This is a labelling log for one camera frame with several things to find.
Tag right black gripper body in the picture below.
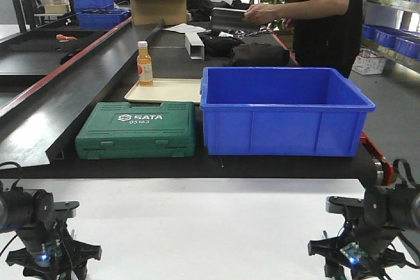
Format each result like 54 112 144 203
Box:
308 196 409 279

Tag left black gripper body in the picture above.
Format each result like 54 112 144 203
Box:
6 201 102 279

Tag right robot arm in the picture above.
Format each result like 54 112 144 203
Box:
308 159 419 279

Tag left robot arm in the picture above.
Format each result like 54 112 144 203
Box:
1 182 102 279

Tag beige plastic tray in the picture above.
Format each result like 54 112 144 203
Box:
124 79 201 104

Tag green SATA tool case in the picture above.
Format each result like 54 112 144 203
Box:
75 102 196 159

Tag large blue plastic bin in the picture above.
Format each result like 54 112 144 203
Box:
200 67 375 157

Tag white plastic basket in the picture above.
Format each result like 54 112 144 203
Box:
352 48 387 75

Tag orange juice bottle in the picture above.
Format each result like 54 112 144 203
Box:
136 41 153 87

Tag black folded cloth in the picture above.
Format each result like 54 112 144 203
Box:
225 43 290 67

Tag blue bin with parts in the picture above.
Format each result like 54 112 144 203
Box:
76 10 131 30

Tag person in black shirt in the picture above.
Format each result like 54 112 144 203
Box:
244 0 363 77

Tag metal storage shelf rack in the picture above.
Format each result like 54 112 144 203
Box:
362 0 419 72

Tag white square tube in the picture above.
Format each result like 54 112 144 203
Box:
184 32 205 60

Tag black bag on conveyor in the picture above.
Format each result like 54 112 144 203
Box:
198 32 244 57

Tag large cardboard box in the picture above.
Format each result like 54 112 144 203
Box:
131 0 187 26

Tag red conveyor end bracket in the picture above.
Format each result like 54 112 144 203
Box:
360 132 394 186

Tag orange-handled tool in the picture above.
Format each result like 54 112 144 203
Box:
56 34 77 41

